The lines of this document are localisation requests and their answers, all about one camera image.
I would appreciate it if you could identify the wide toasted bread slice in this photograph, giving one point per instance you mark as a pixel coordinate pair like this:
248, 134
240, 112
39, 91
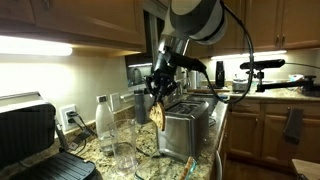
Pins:
157, 116

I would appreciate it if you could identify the wooden upper corner cabinet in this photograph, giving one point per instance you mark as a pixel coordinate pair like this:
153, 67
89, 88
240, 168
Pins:
283, 23

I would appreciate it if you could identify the white wall power outlet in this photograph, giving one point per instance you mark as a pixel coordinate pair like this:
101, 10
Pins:
68, 117

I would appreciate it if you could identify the clear bottle with silver cap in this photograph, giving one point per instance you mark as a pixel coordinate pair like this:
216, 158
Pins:
104, 123

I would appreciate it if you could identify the under-cabinet light strip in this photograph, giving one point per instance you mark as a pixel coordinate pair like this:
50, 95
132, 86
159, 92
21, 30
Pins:
36, 46

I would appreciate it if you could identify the black stereo camera bar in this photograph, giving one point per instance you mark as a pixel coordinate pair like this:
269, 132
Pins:
263, 64

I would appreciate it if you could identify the black soda maker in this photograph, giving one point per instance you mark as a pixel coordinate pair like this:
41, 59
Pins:
219, 74

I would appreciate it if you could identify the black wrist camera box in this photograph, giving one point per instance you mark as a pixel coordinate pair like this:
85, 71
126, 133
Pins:
188, 62

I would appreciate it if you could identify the small silver pot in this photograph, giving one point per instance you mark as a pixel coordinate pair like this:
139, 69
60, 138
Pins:
240, 85

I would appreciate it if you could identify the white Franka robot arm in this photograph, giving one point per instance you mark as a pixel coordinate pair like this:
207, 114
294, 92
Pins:
196, 20

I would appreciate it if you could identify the stainless steel two-slot toaster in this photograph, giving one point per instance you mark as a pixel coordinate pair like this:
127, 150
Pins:
183, 130

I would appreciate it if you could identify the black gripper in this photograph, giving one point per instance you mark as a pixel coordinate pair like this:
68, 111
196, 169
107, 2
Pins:
161, 81

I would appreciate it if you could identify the clear drinking glass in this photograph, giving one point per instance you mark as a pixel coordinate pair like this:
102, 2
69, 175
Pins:
123, 146

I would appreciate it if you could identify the wooden lower drawer cabinet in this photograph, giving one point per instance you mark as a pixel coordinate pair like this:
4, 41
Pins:
266, 133

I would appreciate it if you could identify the square clear glass dish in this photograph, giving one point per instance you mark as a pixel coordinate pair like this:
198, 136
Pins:
156, 170

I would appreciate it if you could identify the dark hanging dish towel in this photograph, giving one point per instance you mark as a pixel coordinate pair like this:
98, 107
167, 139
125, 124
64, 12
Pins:
293, 126

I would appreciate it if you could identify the dark grey insulated bottle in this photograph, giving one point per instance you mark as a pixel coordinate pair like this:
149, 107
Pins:
140, 106

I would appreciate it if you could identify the black panini grill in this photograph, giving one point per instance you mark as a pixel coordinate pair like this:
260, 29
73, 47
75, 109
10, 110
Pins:
30, 140

